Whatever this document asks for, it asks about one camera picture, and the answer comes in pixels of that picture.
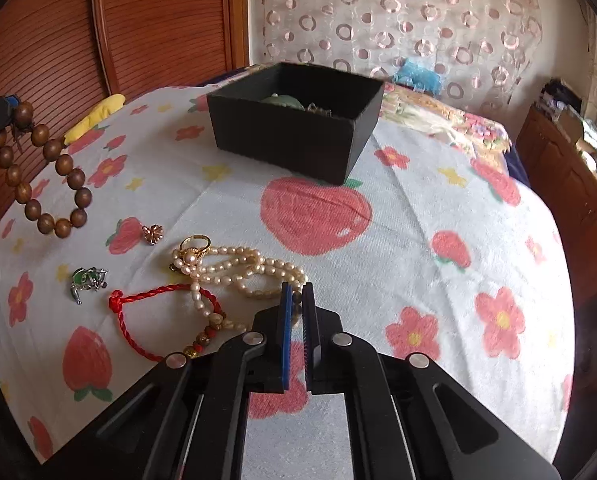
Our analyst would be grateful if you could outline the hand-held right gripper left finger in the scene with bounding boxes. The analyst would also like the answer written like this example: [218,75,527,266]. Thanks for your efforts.
[48,282,294,480]

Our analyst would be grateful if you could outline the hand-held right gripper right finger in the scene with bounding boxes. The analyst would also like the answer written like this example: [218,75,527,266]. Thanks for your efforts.
[302,283,559,480]

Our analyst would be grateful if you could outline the brown wooden bead bracelet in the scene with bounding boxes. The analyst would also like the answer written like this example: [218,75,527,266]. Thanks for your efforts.
[0,101,93,240]

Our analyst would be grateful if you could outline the small brown bead bracelet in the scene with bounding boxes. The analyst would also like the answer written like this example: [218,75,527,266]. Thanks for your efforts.
[183,296,303,361]

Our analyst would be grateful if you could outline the black box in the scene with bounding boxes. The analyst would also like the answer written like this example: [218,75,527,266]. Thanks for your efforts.
[207,62,385,186]

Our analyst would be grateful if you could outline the pale green jade bangle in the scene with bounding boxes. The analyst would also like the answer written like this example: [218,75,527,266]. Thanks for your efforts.
[261,93,304,111]

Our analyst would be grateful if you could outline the yellow cloth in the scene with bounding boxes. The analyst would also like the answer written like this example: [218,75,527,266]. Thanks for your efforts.
[63,94,126,145]

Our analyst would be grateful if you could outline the wooden slatted wardrobe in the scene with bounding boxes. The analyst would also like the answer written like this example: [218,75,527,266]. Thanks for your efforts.
[0,0,252,251]

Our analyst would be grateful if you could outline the green stone pendant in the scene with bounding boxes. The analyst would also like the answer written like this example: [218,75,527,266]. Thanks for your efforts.
[70,267,110,306]

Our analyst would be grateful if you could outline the floral blanket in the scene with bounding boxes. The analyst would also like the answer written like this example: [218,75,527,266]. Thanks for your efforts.
[378,82,516,161]

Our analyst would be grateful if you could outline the dark blue bedspread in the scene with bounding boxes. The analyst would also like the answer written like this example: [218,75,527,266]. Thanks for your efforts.
[503,141,530,181]

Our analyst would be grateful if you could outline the blue gift bag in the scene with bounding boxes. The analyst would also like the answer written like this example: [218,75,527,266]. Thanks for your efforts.
[393,57,444,96]

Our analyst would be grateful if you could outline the wooden side cabinet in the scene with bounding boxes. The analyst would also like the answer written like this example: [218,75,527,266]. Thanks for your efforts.
[515,105,597,391]

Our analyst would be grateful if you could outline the cardboard box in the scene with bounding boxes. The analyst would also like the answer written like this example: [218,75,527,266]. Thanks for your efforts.
[558,107,591,146]

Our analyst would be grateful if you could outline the circle pattern sheer curtain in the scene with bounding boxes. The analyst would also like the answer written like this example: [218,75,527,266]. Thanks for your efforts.
[248,0,544,116]

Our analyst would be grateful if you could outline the pile of dark clothes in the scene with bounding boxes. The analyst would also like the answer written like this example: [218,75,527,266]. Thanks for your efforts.
[541,77,576,121]

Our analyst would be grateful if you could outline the pearl necklace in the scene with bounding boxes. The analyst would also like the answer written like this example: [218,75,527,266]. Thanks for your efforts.
[170,245,308,326]

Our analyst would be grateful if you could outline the gold ring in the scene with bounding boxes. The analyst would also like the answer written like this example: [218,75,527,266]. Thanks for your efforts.
[179,234,212,261]

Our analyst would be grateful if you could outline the red string bracelet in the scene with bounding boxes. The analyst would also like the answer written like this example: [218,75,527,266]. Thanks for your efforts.
[109,284,224,363]

